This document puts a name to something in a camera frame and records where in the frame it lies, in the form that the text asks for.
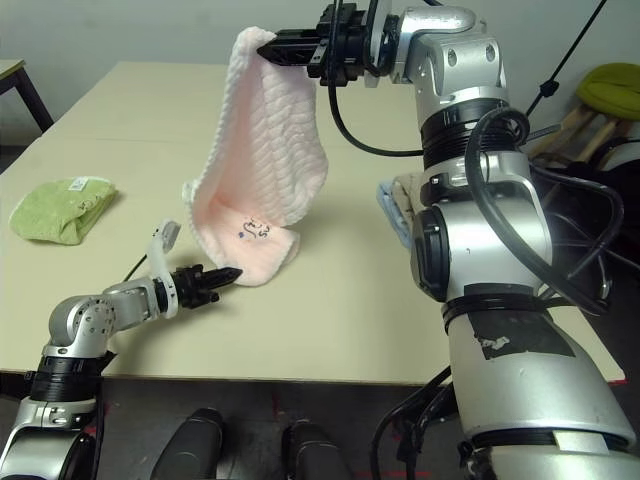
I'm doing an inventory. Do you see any black office chair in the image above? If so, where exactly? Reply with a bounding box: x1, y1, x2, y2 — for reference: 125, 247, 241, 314
534, 134, 640, 301

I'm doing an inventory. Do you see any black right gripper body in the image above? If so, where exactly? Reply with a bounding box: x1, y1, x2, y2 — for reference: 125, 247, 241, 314
307, 3, 396, 89

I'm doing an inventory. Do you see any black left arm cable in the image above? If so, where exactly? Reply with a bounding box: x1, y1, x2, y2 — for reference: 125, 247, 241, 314
122, 254, 151, 281

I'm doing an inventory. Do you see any robot leg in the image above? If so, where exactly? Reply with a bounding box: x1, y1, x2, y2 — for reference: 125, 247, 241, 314
282, 419, 351, 480
149, 407, 224, 480

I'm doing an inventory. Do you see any beige side table black frame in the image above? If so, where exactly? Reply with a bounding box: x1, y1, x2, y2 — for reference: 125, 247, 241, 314
0, 59, 55, 136

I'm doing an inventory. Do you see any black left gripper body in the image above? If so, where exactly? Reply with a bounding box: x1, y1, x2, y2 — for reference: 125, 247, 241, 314
172, 264, 221, 309

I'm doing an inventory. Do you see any robot right leg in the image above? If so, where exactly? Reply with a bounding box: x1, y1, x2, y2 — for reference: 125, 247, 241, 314
282, 419, 351, 480

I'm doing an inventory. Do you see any black stand pole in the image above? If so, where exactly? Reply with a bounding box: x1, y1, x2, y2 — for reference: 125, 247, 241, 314
524, 0, 606, 116

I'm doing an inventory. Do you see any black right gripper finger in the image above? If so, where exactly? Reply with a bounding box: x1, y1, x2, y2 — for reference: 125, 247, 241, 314
255, 42, 324, 69
273, 28, 322, 45

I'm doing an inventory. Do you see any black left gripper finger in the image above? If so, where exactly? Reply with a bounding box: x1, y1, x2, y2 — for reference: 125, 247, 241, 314
199, 267, 245, 281
204, 276, 242, 294

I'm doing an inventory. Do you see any pink terry towel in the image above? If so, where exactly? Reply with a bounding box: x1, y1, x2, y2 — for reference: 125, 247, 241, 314
180, 27, 331, 289

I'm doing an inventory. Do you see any robot left leg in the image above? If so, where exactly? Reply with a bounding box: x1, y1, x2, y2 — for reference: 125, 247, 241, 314
149, 407, 224, 480

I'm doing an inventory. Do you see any green folded towel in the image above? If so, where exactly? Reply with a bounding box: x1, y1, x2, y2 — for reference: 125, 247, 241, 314
8, 175, 119, 247

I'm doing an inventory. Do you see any light blue folded towel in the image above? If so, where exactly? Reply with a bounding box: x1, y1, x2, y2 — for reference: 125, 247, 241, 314
375, 182, 416, 250

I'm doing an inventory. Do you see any wooden stool green cushion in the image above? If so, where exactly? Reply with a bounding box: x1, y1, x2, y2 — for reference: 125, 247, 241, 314
529, 62, 640, 161

